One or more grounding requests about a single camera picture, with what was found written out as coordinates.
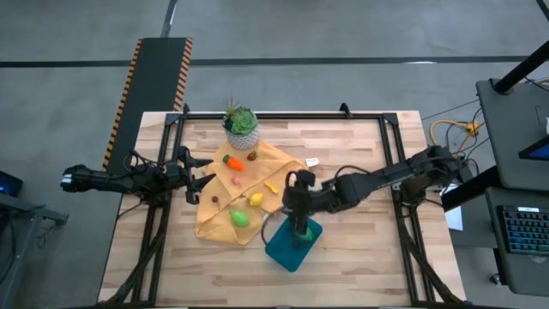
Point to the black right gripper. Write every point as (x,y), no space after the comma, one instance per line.
(300,195)

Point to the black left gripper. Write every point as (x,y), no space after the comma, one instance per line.
(180,173)

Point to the orange toy carrot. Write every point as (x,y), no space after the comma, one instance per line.
(234,163)

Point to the pink toy peach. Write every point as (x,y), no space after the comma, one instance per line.
(236,180)

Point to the small yellow toy banana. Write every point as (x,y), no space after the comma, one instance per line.
(270,187)

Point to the yellow toy lemon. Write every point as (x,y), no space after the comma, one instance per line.
(256,199)

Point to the round green toy lime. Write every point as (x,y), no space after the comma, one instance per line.
(239,218)

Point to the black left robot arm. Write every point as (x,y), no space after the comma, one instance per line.
(103,180)

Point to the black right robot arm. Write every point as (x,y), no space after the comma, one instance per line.
(386,176)

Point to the teal plastic tupperware container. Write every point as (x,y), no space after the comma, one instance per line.
(283,253)

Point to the orange cloth napkin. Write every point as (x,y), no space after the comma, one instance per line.
(214,227)

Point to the potted green succulent plant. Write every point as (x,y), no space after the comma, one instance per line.
(241,122)

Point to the white paper tag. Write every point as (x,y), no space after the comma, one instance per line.
(311,162)

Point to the black hazard-striped floor ramp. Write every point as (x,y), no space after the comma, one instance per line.
(154,77)

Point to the white paper sheet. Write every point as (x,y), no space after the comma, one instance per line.
(455,219)

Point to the black desk support bar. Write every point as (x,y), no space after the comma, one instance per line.
(472,186)

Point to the grey metal stand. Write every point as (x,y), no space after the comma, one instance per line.
(25,210)

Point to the black device with blue light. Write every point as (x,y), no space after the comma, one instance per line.
(9,184)

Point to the desk caster wheel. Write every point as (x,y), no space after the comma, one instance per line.
(496,278)

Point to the backlit computer keyboard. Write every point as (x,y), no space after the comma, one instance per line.
(525,229)

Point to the small grey keyboard desk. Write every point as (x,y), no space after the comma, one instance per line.
(523,274)

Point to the large grey desk top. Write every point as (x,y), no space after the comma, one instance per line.
(514,129)

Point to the blue-screen tablet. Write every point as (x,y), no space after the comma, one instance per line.
(541,151)

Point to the black diagonal pole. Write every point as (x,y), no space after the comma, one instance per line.
(519,68)

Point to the black metal table frame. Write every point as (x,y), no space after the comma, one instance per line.
(257,116)

